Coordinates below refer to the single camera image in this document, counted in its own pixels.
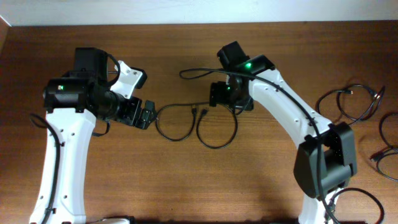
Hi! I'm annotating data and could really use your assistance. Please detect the black USB cable loops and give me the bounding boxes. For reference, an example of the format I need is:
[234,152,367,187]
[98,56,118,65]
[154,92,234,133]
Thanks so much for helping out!
[315,83,386,126]

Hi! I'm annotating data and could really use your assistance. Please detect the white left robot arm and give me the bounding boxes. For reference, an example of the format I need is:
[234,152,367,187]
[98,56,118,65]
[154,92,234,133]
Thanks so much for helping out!
[29,78,155,223]

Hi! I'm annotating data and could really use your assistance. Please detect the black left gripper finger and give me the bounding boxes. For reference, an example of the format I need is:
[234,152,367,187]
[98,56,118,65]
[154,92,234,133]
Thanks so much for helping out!
[143,100,155,116]
[136,116,155,129]

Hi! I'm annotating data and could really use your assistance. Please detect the black USB cable removed one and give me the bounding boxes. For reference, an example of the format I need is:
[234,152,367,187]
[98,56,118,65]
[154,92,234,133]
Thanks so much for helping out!
[369,111,398,183]

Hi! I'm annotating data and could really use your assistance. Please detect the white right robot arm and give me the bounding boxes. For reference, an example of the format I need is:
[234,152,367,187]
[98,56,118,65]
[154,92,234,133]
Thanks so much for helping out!
[210,41,357,223]

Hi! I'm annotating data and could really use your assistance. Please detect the black USB cable loop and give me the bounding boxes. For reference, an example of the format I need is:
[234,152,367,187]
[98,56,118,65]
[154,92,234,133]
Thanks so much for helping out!
[154,101,239,150]

